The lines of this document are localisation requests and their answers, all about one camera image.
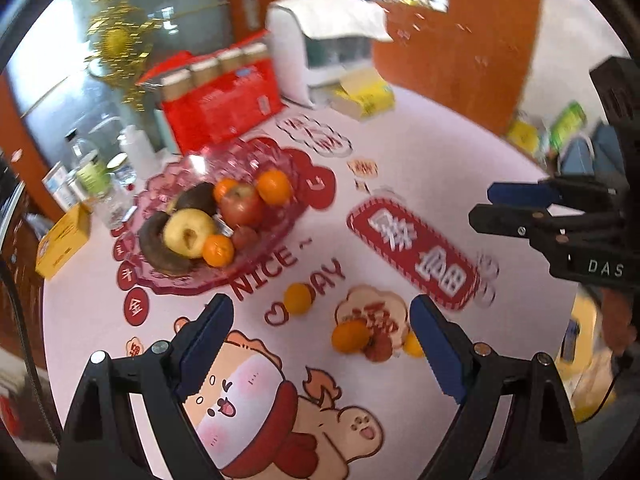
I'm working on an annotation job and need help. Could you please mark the printed dragon tablecloth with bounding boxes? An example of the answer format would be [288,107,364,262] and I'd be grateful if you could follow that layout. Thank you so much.
[43,89,576,479]

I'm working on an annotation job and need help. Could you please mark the clear drinking glass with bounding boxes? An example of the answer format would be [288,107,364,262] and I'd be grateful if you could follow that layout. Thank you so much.
[93,182,134,230]

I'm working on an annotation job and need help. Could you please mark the yellow open small box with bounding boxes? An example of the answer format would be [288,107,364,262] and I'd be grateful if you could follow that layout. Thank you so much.
[330,66,396,122]

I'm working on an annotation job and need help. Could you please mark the yellow flat box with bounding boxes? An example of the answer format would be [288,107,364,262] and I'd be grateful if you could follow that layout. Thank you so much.
[36,204,91,280]

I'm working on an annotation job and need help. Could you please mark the red paper cup package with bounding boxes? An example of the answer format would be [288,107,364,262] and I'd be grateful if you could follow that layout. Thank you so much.
[137,29,283,155]

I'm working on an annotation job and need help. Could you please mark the white squeeze bottle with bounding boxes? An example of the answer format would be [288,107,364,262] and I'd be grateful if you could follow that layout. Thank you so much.
[118,125,162,180]

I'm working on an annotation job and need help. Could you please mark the small orange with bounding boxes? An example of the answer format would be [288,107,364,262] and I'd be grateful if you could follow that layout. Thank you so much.
[283,283,316,315]

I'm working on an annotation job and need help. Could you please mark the yellow apple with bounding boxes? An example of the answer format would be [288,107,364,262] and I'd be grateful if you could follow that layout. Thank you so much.
[163,208,218,259]

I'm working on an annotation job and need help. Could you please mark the yellow orange small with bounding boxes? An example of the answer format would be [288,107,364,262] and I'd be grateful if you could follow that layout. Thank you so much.
[402,330,425,359]

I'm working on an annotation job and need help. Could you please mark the large orange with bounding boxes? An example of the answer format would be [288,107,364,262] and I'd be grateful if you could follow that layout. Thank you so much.
[331,320,371,354]

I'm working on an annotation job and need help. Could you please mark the white appliance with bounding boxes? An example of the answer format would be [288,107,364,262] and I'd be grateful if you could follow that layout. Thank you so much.
[266,0,392,108]

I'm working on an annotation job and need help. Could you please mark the red apple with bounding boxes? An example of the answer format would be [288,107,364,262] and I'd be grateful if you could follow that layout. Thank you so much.
[219,183,266,229]

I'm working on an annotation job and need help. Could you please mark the green label glass bottle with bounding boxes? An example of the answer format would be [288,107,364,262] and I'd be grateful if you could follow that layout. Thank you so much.
[65,129,112,197]

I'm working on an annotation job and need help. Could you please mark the pink glass fruit plate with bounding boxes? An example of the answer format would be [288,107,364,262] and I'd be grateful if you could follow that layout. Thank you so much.
[124,138,312,296]

